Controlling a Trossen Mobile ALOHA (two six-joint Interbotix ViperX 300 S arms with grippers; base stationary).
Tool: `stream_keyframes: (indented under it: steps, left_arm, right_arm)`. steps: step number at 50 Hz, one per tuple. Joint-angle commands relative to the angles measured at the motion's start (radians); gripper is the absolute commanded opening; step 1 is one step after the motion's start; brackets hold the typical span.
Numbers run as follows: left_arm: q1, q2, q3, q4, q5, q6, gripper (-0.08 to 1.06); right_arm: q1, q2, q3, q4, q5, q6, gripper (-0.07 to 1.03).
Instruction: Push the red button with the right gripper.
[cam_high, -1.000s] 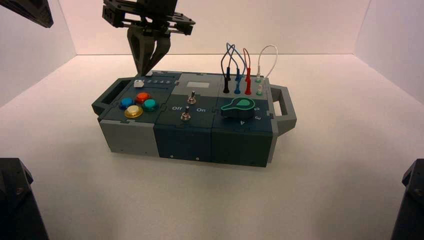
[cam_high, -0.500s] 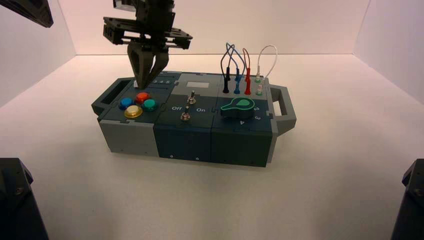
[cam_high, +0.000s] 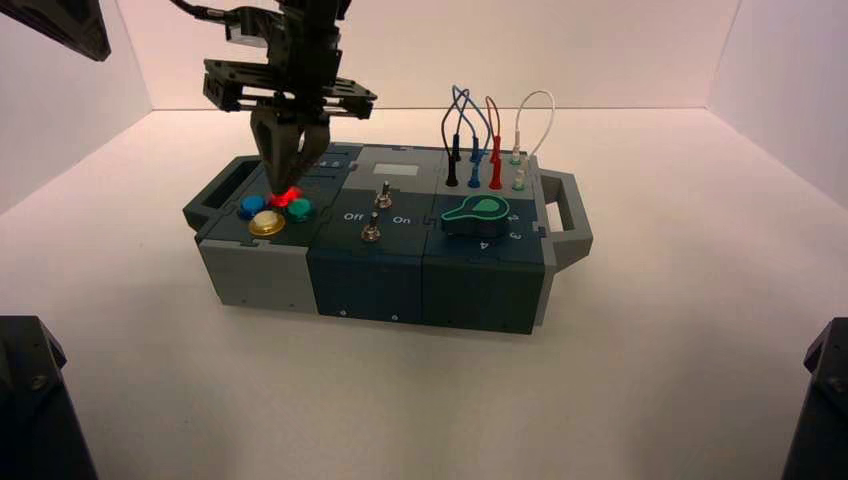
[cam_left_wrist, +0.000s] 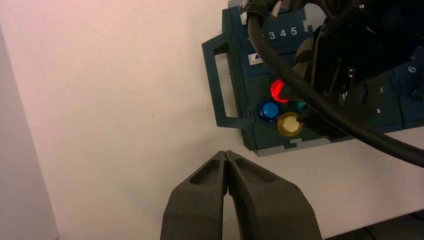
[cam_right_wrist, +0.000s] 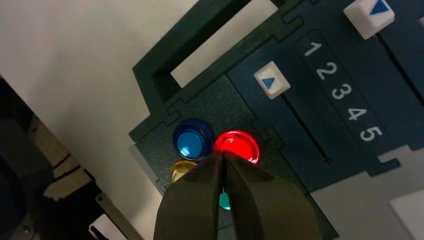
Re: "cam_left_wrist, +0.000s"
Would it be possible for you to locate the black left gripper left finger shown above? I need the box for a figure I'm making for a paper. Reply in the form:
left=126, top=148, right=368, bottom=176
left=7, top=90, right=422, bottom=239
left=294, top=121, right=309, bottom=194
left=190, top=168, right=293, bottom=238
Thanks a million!
left=160, top=150, right=229, bottom=240

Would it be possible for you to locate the yellow round push button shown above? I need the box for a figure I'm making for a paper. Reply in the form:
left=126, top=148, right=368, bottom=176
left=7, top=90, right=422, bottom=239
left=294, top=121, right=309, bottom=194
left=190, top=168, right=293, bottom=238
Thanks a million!
left=276, top=111, right=304, bottom=138

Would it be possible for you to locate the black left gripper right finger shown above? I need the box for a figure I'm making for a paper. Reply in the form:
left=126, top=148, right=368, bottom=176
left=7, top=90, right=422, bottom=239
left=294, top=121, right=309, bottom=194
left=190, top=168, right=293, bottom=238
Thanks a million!
left=226, top=150, right=323, bottom=240

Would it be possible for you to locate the thick black sleeved cable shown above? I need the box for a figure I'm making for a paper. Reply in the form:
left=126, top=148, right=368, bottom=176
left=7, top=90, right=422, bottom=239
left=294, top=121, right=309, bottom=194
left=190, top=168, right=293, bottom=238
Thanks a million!
left=246, top=0, right=424, bottom=169

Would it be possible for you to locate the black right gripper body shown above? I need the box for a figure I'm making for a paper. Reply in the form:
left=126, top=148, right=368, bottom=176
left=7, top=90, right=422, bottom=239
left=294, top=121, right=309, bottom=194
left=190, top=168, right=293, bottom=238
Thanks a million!
left=310, top=0, right=424, bottom=112

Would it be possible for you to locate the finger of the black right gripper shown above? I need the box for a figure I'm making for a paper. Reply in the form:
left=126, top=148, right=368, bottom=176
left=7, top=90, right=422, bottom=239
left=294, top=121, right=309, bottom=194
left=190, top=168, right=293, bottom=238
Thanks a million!
left=281, top=39, right=317, bottom=102
left=296, top=77, right=407, bottom=142

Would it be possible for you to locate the red round push button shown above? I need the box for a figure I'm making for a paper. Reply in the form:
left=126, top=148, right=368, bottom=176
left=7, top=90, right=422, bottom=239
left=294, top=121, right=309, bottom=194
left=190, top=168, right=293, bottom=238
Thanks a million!
left=270, top=79, right=292, bottom=104

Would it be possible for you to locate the blue round push button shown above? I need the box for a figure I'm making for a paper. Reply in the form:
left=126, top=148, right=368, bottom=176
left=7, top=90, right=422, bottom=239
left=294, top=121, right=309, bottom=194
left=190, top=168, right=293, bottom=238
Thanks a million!
left=256, top=99, right=282, bottom=122

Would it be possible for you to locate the dark teal grey task box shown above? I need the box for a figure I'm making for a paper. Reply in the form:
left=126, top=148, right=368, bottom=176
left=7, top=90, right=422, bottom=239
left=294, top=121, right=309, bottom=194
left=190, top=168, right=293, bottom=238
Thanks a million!
left=201, top=0, right=424, bottom=157

